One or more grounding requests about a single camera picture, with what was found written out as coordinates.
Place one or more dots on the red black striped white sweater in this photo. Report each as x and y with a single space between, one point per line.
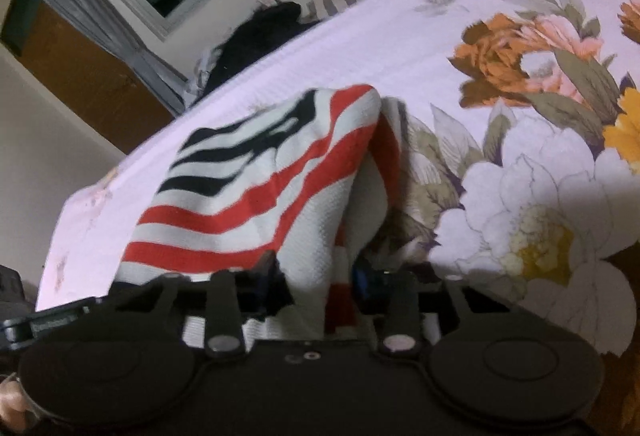
310 226

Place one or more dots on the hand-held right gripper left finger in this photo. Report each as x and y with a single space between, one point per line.
265 288

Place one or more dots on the brown wooden door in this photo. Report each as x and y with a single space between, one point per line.
75 81

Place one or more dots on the black garment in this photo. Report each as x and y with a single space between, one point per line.
260 36

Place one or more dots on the person's left hand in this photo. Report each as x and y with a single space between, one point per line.
10 403

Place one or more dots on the light printed crumpled cloth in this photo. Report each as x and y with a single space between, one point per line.
200 76

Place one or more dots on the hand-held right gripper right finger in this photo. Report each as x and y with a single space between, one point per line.
367 288

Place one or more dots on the pink floral bedsheet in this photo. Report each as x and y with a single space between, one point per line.
400 46

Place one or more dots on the grey curtain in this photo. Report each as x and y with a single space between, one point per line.
90 1

